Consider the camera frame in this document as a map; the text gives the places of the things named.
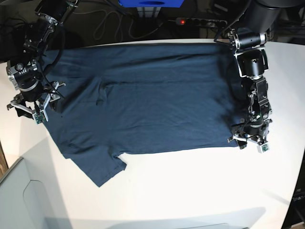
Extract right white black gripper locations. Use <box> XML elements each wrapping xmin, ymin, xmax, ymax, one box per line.
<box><xmin>7</xmin><ymin>81</ymin><xmax>66</xmax><ymax>118</ymax></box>

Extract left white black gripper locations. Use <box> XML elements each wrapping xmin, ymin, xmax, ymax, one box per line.
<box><xmin>227</xmin><ymin>120</ymin><xmax>273</xmax><ymax>150</ymax></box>

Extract dark blue T-shirt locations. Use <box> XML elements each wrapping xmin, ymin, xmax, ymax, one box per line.
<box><xmin>44</xmin><ymin>44</ymin><xmax>244</xmax><ymax>187</ymax></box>

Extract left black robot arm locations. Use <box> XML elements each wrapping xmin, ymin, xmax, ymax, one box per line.
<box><xmin>214</xmin><ymin>0</ymin><xmax>284</xmax><ymax>153</ymax></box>

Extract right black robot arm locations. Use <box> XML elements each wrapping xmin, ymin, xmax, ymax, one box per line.
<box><xmin>6</xmin><ymin>0</ymin><xmax>80</xmax><ymax>124</ymax></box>

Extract grey tray corner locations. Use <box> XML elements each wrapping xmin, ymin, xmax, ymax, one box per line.
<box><xmin>0</xmin><ymin>156</ymin><xmax>72</xmax><ymax>229</ymax></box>

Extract blue plastic box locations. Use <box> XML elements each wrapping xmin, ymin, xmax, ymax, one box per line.
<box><xmin>118</xmin><ymin>0</ymin><xmax>184</xmax><ymax>8</ymax></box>

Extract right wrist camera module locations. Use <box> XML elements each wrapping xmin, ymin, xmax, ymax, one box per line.
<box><xmin>32</xmin><ymin>110</ymin><xmax>49</xmax><ymax>124</ymax></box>

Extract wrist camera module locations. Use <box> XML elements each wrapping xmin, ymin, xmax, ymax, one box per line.
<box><xmin>257</xmin><ymin>142</ymin><xmax>270</xmax><ymax>154</ymax></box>
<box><xmin>32</xmin><ymin>110</ymin><xmax>49</xmax><ymax>124</ymax></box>

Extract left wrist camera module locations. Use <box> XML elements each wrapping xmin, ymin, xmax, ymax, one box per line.
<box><xmin>257</xmin><ymin>142</ymin><xmax>270</xmax><ymax>154</ymax></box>

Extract grey cable loops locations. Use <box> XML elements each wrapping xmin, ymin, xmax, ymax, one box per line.
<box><xmin>93</xmin><ymin>9</ymin><xmax>165</xmax><ymax>40</ymax></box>

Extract black power strip red switch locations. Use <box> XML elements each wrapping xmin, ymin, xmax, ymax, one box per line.
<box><xmin>174</xmin><ymin>17</ymin><xmax>227</xmax><ymax>28</ymax></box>

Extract silver aluminium frame post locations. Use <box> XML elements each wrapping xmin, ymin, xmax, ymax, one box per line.
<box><xmin>136</xmin><ymin>7</ymin><xmax>161</xmax><ymax>18</ymax></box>

